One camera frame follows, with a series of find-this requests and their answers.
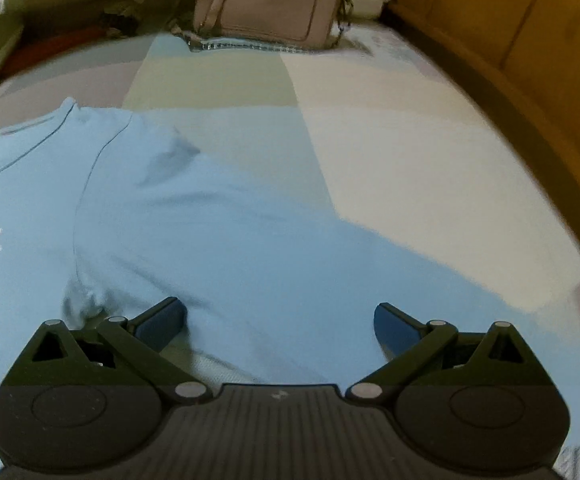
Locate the pink handbag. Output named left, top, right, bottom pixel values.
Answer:
left=172, top=0, right=363, bottom=56

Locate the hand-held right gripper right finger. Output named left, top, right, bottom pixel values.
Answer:
left=345, top=302, right=545, bottom=406

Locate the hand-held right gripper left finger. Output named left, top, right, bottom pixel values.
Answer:
left=7, top=296, right=213, bottom=406

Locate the orange-red cloth roll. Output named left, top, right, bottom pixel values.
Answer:
left=0, top=27, right=106, bottom=81

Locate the patterned scarf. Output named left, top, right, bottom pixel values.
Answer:
left=97, top=7, right=141, bottom=36

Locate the light blue long-sleeve shirt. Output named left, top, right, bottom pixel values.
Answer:
left=0, top=97, right=580, bottom=480

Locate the wooden headboard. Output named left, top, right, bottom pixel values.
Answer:
left=377, top=0, right=580, bottom=281

